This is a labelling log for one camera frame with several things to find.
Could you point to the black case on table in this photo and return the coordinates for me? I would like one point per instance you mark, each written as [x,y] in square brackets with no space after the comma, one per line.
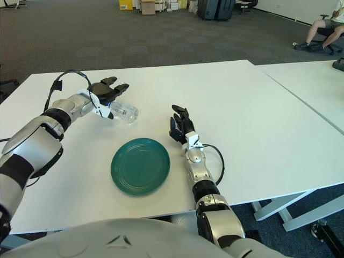
[339,64]

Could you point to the distant white desk legs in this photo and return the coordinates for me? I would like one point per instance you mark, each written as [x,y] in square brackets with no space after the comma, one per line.
[16,2]

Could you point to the black swivel chair under person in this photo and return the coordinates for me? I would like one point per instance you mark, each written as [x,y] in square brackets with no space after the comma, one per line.
[322,32]

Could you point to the seated person in shorts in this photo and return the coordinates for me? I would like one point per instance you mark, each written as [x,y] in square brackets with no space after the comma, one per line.
[313,29]

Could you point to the distant black office chair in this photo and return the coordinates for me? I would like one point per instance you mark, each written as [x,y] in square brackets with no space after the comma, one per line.
[246,4]

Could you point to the black wheeled stand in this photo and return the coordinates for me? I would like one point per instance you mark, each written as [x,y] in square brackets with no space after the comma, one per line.
[328,239]

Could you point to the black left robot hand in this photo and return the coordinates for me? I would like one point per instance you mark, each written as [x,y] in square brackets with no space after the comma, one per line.
[103,91]

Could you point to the white table frame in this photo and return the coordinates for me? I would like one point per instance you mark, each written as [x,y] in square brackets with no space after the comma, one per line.
[295,217]

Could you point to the grey robot torso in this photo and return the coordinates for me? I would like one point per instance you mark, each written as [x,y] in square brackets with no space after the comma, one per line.
[121,242]

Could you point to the brown cardboard box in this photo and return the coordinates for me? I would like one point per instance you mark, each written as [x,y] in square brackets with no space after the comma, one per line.
[148,7]

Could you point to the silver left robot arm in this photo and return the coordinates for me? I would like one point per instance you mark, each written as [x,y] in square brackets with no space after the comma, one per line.
[32,139]

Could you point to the stacked white cartons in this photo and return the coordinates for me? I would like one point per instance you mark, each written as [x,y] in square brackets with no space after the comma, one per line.
[172,5]

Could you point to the green round plate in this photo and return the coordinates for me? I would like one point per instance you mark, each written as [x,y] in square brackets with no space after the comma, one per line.
[139,166]

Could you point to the black suitcase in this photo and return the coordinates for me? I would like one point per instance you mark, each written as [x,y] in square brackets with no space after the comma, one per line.
[225,8]

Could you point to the clear plastic water bottle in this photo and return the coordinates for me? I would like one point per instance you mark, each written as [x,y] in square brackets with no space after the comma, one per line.
[126,113]

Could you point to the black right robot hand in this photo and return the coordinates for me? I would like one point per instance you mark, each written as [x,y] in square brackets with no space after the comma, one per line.
[182,127]

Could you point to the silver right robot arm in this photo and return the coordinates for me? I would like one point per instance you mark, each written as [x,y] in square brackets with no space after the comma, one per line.
[199,161]

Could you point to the clear plastic bag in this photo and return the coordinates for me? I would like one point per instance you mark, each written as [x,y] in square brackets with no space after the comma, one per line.
[193,7]

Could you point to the yellow box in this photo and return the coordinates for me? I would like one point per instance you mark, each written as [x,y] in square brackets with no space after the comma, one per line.
[125,4]

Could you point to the dark grey suitcase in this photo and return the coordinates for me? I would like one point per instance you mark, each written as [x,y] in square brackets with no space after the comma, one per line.
[207,8]

